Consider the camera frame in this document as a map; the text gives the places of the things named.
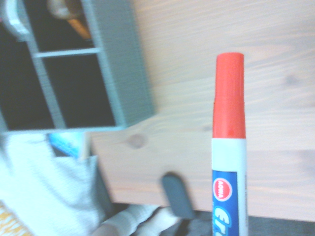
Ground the red capped white marker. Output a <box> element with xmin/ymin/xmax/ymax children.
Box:
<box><xmin>211</xmin><ymin>52</ymin><xmax>250</xmax><ymax>236</ymax></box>

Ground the grey fabric desk holder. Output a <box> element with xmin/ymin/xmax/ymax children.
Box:
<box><xmin>0</xmin><ymin>0</ymin><xmax>157</xmax><ymax>135</ymax></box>

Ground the gold brown item in holder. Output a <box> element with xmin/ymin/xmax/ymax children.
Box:
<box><xmin>46</xmin><ymin>0</ymin><xmax>92</xmax><ymax>40</ymax></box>

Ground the black headphone hanger clamp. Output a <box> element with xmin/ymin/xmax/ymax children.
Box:
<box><xmin>160</xmin><ymin>171</ymin><xmax>195</xmax><ymax>220</ymax></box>

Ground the blue and white magazine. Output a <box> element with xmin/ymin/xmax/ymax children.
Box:
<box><xmin>48</xmin><ymin>133</ymin><xmax>83</xmax><ymax>158</ymax></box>

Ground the wooden desk with black frame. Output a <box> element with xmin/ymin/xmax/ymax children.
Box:
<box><xmin>85</xmin><ymin>0</ymin><xmax>315</xmax><ymax>223</ymax></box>

